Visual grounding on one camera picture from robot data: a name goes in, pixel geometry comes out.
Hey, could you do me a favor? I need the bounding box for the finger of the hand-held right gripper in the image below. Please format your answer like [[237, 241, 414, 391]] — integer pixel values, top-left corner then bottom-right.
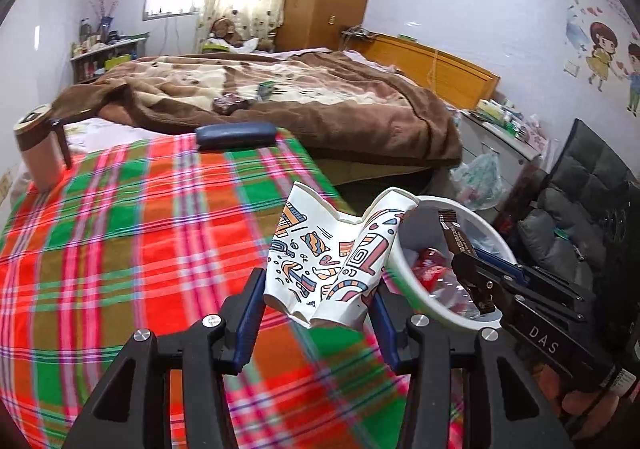
[[452, 253, 503, 321], [472, 246, 586, 310]]

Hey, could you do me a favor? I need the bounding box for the dark brown sachet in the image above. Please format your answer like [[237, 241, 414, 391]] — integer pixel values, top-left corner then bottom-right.
[[437, 210, 473, 256]]

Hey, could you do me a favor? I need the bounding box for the grey padded chair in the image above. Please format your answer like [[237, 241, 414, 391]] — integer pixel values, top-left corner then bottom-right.
[[517, 118, 640, 300]]

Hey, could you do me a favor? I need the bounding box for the row of small boxes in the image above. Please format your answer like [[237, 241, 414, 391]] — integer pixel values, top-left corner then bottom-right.
[[472, 98, 551, 150]]

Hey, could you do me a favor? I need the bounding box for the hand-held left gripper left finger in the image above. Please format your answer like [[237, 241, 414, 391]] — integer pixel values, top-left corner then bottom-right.
[[75, 268, 268, 449]]

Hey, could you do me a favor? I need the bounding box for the cartoon couple wall sticker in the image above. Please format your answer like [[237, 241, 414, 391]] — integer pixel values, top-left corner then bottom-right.
[[565, 22, 640, 117]]

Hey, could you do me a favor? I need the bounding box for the hanging plastic bag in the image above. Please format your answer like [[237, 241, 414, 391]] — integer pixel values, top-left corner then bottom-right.
[[449, 152, 505, 210]]

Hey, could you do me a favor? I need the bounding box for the patterned paper cup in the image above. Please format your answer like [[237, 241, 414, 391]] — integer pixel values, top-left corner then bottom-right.
[[262, 182, 420, 330]]

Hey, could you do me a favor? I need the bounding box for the white bedside cabinet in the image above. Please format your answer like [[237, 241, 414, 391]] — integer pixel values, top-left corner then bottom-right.
[[457, 109, 543, 210]]

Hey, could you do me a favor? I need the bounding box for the brown teddy bear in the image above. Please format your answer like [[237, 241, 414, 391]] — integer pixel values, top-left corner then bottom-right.
[[207, 18, 276, 52]]

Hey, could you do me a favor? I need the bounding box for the white trash bin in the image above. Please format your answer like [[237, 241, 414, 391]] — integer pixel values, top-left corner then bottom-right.
[[385, 196, 521, 332]]

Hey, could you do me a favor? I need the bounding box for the pink mug with brown lid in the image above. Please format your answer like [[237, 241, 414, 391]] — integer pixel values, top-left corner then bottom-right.
[[13, 104, 73, 192]]

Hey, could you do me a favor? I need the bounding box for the foil packet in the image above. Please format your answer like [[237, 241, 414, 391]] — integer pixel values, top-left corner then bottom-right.
[[212, 93, 256, 115]]

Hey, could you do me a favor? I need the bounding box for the wooden bed headboard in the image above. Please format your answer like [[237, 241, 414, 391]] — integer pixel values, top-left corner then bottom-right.
[[345, 32, 501, 110]]

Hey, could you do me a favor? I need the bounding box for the vase with bare branches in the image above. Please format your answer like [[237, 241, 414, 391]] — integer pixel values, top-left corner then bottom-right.
[[82, 0, 131, 32]]

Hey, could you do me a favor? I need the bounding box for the dark blue glasses case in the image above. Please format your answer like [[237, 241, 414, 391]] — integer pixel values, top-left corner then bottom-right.
[[195, 122, 275, 151]]

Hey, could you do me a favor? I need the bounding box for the shelf with bottles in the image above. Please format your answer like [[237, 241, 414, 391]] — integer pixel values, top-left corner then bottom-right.
[[70, 32, 151, 84]]

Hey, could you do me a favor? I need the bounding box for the person's right hand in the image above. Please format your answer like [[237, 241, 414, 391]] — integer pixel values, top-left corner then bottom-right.
[[562, 386, 640, 422]]

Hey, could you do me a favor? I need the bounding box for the brown blanket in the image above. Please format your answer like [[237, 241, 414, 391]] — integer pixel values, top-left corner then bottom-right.
[[50, 49, 463, 167]]

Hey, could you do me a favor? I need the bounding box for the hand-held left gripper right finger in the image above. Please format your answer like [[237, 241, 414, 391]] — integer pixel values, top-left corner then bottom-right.
[[367, 289, 576, 449]]

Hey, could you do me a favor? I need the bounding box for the crushed red plastic bottle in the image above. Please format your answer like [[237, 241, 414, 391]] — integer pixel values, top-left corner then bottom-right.
[[412, 249, 456, 290]]

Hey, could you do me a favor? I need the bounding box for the plaid tablecloth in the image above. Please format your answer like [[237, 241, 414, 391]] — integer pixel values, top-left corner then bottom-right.
[[0, 129, 461, 449]]

